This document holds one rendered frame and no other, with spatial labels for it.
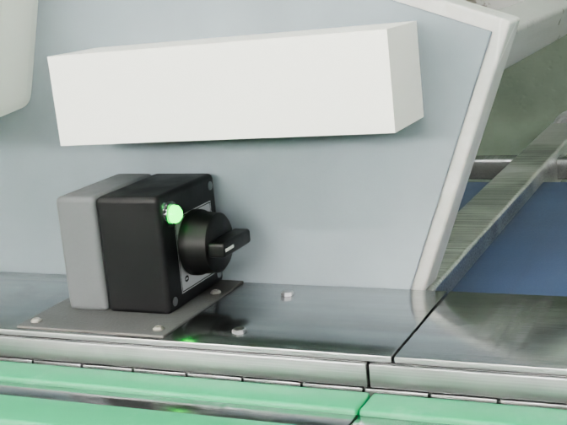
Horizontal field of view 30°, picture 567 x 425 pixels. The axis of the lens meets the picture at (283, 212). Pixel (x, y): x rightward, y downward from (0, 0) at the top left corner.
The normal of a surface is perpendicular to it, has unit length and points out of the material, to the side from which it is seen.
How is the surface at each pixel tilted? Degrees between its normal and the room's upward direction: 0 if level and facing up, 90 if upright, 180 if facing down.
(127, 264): 0
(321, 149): 0
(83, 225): 0
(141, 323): 90
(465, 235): 90
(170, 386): 90
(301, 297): 90
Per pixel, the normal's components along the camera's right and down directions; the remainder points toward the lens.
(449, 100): -0.40, 0.24
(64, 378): -0.09, -0.97
